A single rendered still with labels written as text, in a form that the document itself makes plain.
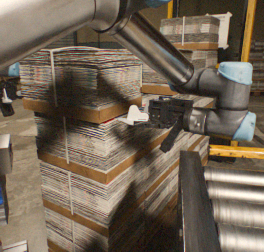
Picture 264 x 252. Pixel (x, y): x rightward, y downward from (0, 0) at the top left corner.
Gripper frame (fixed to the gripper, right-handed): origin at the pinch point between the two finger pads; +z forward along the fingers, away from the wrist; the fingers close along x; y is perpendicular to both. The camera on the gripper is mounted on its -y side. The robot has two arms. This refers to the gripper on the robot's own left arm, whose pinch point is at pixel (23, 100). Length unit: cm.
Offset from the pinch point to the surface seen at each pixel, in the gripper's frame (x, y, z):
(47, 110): -5.9, -0.4, 21.0
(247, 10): 166, 52, 65
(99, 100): -4.9, 5.4, 44.2
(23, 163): 67, -85, -108
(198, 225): -31, -5, 83
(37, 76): -5.4, 11.4, 17.3
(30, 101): -5.8, 1.7, 12.0
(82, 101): -6.1, 4.5, 38.2
